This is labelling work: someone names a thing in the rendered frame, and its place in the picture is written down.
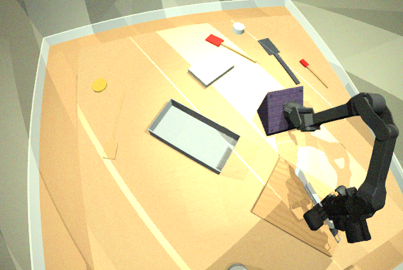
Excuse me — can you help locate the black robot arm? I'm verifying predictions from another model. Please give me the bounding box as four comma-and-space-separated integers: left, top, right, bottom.
283, 92, 399, 244

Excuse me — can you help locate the yellow flat disc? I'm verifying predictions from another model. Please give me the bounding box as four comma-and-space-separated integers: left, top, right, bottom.
92, 78, 107, 93

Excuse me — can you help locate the red spatula with wooden handle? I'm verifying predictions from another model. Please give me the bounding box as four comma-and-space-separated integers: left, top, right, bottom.
206, 34, 257, 62

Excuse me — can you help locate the grey cylinder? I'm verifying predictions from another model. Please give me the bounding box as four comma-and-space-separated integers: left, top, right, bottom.
232, 22, 245, 35

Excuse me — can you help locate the white flat block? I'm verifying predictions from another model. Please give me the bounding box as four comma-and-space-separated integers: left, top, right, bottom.
188, 50, 235, 88

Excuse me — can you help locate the grey spatula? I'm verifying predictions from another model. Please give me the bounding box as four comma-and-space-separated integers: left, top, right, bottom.
257, 38, 300, 85

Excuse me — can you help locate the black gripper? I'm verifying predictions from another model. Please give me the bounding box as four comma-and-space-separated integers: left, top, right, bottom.
303, 185, 346, 231

